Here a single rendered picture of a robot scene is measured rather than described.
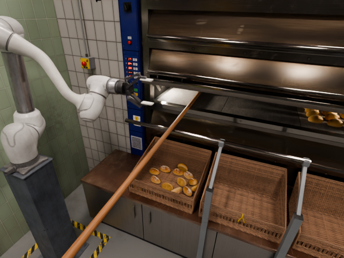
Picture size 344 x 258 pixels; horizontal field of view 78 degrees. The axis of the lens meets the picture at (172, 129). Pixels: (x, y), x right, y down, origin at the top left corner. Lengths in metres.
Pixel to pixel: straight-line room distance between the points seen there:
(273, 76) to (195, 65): 0.54
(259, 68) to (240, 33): 0.26
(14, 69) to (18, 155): 0.50
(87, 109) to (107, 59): 0.84
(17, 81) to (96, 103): 0.52
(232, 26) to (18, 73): 1.34
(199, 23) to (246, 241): 1.49
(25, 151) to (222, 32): 1.43
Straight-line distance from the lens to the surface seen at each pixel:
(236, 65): 1.60
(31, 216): 1.88
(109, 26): 1.94
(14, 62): 1.56
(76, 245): 0.86
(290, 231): 1.45
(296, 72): 1.60
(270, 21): 1.56
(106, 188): 1.91
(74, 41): 2.22
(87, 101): 1.27
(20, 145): 1.52
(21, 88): 1.60
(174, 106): 1.80
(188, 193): 1.76
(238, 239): 1.67
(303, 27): 1.57
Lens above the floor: 1.89
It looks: 29 degrees down
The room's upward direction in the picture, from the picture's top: 2 degrees clockwise
